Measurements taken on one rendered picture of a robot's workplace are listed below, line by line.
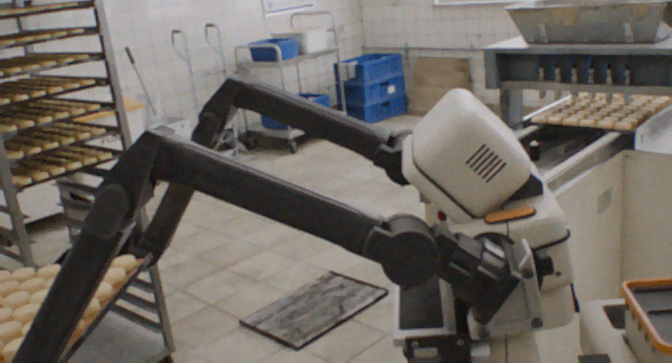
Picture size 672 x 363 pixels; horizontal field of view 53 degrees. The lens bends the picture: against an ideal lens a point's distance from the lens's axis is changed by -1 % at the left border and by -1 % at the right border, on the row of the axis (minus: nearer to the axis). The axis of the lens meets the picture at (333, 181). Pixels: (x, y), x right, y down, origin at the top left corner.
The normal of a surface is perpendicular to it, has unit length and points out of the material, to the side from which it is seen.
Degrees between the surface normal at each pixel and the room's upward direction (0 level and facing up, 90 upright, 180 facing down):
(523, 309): 90
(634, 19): 115
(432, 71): 70
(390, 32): 90
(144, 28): 90
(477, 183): 90
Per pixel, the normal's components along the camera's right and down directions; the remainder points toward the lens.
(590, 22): -0.57, 0.67
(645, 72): -0.68, 0.29
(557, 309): -0.10, 0.32
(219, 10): 0.70, 0.14
